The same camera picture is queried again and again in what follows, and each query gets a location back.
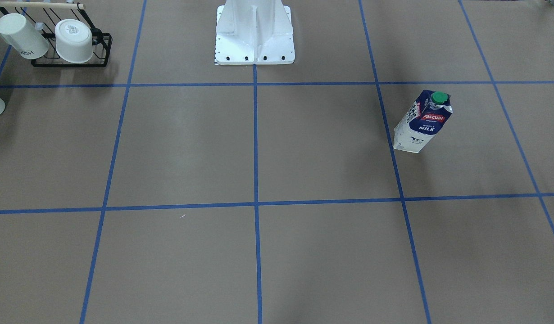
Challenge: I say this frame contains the blue white milk carton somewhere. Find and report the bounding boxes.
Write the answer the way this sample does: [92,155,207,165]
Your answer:
[393,90,453,153]

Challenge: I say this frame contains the white mug on rack front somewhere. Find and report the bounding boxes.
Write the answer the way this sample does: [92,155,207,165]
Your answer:
[54,19,93,64]

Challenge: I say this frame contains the white mug on rack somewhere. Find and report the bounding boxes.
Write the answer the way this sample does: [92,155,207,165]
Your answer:
[54,19,93,64]
[0,13,49,60]

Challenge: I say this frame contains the white mug on rack rear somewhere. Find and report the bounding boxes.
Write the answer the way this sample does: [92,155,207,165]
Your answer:
[0,13,49,60]

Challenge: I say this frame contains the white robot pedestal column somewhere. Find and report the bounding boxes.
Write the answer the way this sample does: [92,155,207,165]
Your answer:
[214,0,295,65]

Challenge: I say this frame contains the black wire mug rack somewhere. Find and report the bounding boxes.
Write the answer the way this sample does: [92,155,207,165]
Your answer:
[0,0,113,68]

